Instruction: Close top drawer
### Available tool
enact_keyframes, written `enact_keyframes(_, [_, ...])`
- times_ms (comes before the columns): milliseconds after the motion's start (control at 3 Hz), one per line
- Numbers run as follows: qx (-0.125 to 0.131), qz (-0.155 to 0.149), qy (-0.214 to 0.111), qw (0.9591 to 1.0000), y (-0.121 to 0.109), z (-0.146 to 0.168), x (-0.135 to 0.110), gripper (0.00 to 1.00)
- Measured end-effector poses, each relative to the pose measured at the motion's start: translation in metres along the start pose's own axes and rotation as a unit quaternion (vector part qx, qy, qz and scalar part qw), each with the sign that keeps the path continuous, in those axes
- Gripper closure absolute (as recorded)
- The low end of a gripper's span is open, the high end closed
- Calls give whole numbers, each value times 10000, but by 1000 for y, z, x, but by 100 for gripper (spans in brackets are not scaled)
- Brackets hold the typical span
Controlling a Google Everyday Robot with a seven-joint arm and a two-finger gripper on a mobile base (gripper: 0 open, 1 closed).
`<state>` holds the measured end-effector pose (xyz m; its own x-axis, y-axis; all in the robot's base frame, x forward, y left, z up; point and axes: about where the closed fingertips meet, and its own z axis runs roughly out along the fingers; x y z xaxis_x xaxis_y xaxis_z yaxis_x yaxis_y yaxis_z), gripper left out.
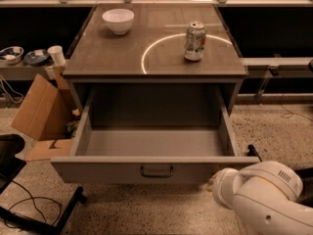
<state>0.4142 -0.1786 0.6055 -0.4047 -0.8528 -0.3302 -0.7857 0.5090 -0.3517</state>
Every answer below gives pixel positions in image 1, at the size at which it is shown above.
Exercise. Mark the grey top drawer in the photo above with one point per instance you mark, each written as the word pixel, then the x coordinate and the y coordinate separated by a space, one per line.
pixel 152 134

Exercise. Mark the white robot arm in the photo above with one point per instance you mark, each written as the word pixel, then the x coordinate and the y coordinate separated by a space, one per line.
pixel 264 196

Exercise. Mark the grey drawer cabinet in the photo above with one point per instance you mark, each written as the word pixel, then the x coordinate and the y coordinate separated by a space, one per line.
pixel 153 50

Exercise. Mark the crumpled soda can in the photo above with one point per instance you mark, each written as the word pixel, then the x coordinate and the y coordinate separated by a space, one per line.
pixel 195 41

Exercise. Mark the white ceramic bowl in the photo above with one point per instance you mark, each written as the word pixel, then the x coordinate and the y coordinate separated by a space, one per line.
pixel 118 21

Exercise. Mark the brown cardboard box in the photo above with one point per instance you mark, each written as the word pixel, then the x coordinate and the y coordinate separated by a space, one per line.
pixel 44 114

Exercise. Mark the white paper cup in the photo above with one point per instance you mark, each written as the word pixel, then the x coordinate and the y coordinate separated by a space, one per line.
pixel 57 55

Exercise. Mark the blue patterned bowl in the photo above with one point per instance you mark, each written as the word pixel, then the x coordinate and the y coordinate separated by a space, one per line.
pixel 36 57

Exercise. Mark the low grey shelf left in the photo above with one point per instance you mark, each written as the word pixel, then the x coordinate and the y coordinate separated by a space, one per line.
pixel 24 72

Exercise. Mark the grey bowl with items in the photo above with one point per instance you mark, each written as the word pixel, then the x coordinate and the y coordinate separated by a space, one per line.
pixel 11 55

